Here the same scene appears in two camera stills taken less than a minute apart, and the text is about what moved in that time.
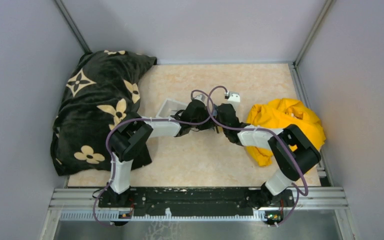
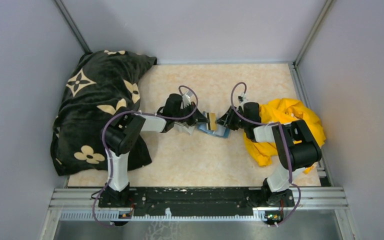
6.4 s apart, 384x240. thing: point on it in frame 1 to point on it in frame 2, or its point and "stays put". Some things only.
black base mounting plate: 197,201 stays put
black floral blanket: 101,89 stays put
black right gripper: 217,118 to 227,120
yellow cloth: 280,113 stays put
